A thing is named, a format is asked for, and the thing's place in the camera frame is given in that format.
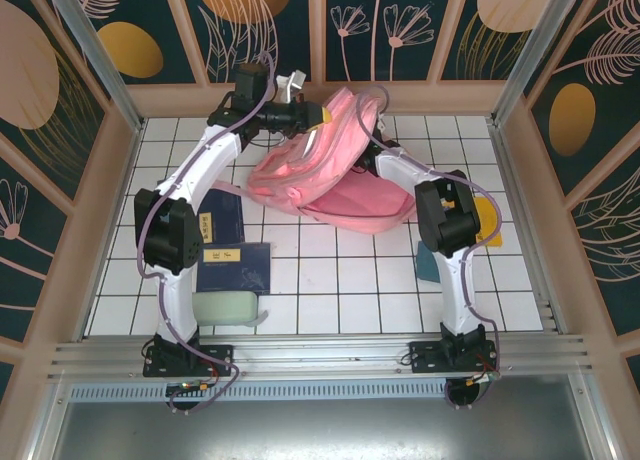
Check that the long aluminium base rail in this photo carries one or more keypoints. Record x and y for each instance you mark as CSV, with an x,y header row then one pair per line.
x,y
320,352

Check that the plain teal booklet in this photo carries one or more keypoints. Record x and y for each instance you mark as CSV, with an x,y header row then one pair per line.
x,y
426,265

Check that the green pencil case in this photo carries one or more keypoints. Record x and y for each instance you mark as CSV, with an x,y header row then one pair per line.
x,y
225,307

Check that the navy notebook with yellow strip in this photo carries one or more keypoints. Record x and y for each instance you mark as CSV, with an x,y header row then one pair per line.
x,y
225,215

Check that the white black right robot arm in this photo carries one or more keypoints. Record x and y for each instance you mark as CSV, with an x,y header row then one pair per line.
x,y
405,170

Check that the aluminium side rail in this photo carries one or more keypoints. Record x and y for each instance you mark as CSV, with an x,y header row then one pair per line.
x,y
517,200

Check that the grey metal sheet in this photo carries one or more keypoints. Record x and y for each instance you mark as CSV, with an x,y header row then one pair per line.
x,y
320,430

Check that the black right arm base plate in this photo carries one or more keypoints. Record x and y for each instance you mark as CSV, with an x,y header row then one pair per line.
x,y
422,360

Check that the yellow picture book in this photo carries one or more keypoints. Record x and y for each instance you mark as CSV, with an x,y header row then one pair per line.
x,y
487,225

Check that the aluminium corner post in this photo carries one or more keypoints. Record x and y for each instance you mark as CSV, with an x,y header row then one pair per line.
x,y
536,50
94,50

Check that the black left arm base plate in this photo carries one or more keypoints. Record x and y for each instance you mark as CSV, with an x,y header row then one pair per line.
x,y
220,360

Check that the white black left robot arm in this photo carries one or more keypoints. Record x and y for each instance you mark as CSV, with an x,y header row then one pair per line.
x,y
210,155

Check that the navy notebook with flower drawing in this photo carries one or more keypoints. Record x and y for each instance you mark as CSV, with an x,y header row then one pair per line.
x,y
235,270

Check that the pink backpack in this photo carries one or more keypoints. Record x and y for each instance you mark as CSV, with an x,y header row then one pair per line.
x,y
320,175

